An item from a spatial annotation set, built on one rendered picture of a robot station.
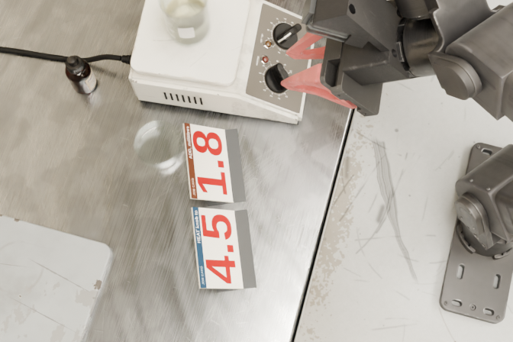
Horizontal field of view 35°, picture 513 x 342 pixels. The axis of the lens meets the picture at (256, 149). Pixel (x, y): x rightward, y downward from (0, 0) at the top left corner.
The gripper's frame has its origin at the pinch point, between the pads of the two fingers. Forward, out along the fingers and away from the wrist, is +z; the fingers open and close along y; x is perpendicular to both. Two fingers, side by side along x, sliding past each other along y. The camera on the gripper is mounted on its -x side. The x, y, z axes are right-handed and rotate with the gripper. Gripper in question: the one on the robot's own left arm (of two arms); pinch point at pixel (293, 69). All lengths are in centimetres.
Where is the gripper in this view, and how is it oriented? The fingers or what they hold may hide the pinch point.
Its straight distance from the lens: 84.9
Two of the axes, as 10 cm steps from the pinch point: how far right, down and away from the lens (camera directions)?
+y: -1.8, 9.3, -3.1
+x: 6.4, 3.5, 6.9
